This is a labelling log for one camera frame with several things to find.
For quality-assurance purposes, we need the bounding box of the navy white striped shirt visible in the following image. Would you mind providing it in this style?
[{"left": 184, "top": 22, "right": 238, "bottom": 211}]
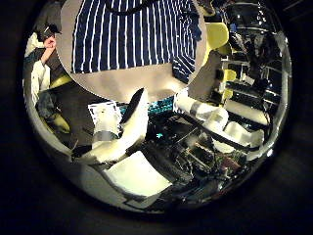
[{"left": 70, "top": 0, "right": 203, "bottom": 84}]

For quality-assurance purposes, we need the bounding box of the black computer with teal lights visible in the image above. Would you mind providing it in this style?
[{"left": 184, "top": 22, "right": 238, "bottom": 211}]
[{"left": 143, "top": 96, "right": 213, "bottom": 185}]

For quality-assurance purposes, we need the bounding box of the yellow chair under person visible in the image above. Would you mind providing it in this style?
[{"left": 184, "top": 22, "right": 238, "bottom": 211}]
[{"left": 48, "top": 73, "right": 72, "bottom": 134}]

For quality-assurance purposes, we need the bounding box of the person in white jacket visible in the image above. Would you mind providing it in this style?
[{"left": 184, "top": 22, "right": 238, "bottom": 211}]
[{"left": 22, "top": 23, "right": 67, "bottom": 122}]

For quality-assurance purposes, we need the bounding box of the large yellow chair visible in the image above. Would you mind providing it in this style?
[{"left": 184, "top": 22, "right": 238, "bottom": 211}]
[{"left": 202, "top": 22, "right": 231, "bottom": 56}]

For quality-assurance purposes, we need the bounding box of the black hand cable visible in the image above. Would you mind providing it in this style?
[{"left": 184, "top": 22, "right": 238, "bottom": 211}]
[{"left": 178, "top": 111, "right": 260, "bottom": 152}]

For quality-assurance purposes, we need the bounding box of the black looped cable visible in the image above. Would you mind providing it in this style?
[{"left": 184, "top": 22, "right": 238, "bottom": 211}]
[{"left": 103, "top": 0, "right": 159, "bottom": 17}]

